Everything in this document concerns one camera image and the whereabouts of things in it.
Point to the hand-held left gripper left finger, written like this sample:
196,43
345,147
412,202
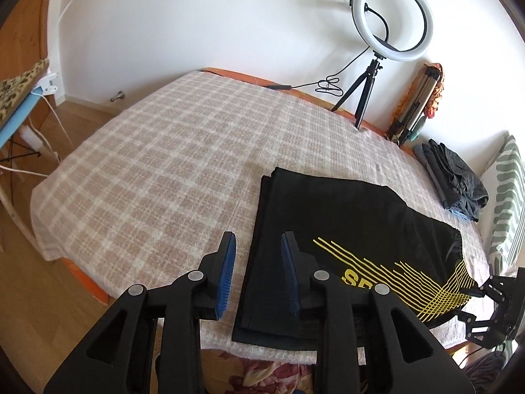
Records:
226,281

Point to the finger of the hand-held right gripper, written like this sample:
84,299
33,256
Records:
490,287
475,330

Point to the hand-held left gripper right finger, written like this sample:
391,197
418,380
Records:
288,277

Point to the black pants with yellow print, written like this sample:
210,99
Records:
340,217

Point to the dark grey folded pants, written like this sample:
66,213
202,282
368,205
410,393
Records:
459,172

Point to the grey cloth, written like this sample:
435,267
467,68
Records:
488,367

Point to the green white striped pillow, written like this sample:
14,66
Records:
508,197

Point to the floral cloth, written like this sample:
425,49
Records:
254,375

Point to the blue grey folded clothes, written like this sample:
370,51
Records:
445,197

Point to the plaid pink white blanket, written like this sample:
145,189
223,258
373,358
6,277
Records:
164,164

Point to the orange bed mattress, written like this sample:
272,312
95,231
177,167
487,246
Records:
93,286

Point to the folded tripod stand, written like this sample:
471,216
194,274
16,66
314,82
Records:
412,106

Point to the orange cloth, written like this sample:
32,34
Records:
434,98

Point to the metal door stop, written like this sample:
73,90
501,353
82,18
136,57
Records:
118,96

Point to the light blue board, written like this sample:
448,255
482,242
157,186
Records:
18,119

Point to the white clamp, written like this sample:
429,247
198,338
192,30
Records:
47,82

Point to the leopard print cloth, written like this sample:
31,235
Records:
18,86

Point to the white clip-on desk lamp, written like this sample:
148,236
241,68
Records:
65,12

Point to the wooden wardrobe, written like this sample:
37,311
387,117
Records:
24,33

